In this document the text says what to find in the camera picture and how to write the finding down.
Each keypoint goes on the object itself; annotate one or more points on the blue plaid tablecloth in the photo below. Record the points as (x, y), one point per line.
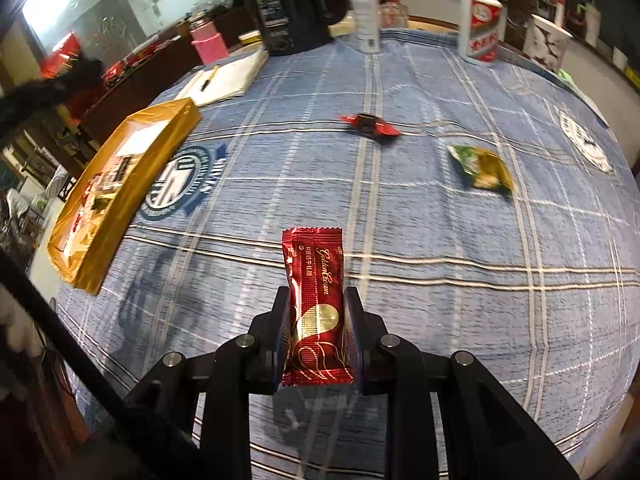
(425, 260)

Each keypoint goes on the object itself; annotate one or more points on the yellow and black pen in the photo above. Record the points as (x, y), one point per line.
(209, 79)

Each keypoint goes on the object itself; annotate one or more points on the white liquor bottle red label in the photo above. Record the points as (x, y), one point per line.
(480, 30)

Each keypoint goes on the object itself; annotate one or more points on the open notebook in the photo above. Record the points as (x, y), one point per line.
(230, 77)

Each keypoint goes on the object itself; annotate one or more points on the small dark red candy packet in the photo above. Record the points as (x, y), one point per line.
(370, 124)

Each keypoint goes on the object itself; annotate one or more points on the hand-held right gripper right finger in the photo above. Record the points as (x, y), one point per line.
(352, 340)

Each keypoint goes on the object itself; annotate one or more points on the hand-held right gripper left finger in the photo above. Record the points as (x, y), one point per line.
(282, 340)

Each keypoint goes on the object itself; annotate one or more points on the white patterned paper cup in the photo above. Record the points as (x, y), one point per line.
(545, 42)

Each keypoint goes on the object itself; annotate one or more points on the black electric kettle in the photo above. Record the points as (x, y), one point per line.
(285, 10)

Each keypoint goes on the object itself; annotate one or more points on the gold rectangular box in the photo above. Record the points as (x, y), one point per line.
(130, 195)

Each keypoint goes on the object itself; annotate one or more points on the white spray bottle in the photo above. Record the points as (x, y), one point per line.
(365, 15)

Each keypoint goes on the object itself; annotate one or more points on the pink cup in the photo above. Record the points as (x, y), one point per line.
(210, 47)

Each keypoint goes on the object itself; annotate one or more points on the long dark red snack packet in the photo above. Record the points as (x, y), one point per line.
(315, 310)

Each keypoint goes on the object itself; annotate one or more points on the small yellow box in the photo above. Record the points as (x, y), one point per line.
(250, 37)

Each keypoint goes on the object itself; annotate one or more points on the small green pea packet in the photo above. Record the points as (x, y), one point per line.
(480, 167)

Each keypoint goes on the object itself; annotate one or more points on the glass bottle red cap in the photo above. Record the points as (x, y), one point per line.
(395, 10)

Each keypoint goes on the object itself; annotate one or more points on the clear cake packet black label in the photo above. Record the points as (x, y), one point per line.
(119, 170)

